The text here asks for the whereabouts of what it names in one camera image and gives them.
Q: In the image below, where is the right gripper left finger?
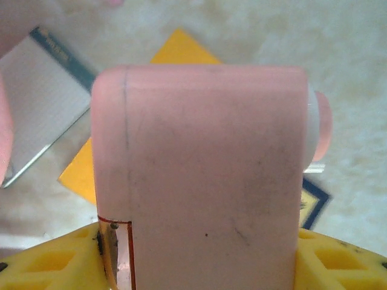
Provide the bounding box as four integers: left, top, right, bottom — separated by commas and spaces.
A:
0, 225, 112, 290

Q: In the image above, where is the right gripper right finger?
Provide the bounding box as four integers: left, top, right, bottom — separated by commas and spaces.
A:
294, 228, 387, 290

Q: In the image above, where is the pink pencil sharpener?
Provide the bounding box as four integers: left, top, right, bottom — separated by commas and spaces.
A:
90, 63, 333, 290

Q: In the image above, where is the yellow paperback book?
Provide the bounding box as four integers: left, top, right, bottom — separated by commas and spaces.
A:
57, 27, 224, 208

